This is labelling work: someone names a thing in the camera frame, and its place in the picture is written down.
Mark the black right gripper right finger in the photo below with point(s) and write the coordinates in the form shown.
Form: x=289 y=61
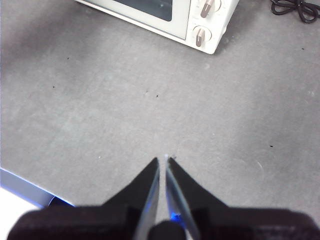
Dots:
x=237 y=225

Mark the beige oven knob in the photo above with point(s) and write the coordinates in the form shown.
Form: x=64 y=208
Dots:
x=208 y=7
x=201 y=36

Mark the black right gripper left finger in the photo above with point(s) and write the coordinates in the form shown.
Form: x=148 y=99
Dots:
x=100 y=222

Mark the cream toaster oven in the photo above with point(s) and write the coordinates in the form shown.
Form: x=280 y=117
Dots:
x=218 y=35

